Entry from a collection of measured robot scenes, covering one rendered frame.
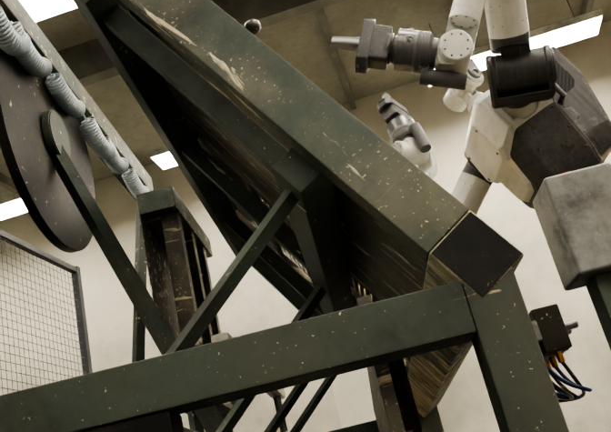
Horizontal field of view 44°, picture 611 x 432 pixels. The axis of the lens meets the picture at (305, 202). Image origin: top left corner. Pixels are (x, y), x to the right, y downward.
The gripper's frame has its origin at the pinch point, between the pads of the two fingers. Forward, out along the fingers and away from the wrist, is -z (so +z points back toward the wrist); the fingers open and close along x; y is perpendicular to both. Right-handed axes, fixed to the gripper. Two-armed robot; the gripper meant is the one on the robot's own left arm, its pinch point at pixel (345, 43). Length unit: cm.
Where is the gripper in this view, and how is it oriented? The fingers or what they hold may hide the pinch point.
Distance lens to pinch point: 166.2
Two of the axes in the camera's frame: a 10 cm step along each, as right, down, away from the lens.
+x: -2.0, 9.2, -3.3
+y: 1.0, 3.5, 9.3
